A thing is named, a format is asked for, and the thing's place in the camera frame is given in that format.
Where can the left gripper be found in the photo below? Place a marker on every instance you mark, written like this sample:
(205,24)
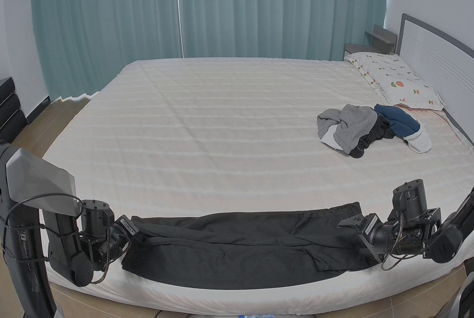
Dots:
(122,235)

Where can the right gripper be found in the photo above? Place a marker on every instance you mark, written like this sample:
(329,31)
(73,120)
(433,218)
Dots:
(377,238)

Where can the black T-shirt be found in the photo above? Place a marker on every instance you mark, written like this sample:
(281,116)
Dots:
(240,250)

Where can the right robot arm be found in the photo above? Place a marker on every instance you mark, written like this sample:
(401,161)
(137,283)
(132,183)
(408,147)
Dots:
(444,238)

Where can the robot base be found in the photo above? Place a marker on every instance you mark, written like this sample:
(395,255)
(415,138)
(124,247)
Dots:
(255,316)

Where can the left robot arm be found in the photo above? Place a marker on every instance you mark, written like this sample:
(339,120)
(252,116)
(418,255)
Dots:
(26,242)

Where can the black garment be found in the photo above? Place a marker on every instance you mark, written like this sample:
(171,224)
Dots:
(377,131)

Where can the grey garment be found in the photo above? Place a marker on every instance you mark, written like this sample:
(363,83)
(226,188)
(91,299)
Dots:
(351,124)

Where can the white garment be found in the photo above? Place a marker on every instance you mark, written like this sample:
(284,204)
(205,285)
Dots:
(420,142)

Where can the dark blue garment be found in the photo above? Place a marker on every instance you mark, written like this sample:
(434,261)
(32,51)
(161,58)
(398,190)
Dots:
(400,122)

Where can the white printed pillow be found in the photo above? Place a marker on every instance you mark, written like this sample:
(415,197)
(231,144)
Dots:
(392,77)

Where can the bed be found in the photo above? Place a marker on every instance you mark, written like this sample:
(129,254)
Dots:
(222,116)

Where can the black chest of drawers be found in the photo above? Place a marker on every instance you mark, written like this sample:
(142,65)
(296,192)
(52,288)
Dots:
(9,109)

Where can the grey bedside table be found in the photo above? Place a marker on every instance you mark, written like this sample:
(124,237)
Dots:
(381,38)

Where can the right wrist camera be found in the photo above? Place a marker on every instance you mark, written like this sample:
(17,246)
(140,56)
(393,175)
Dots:
(394,217)

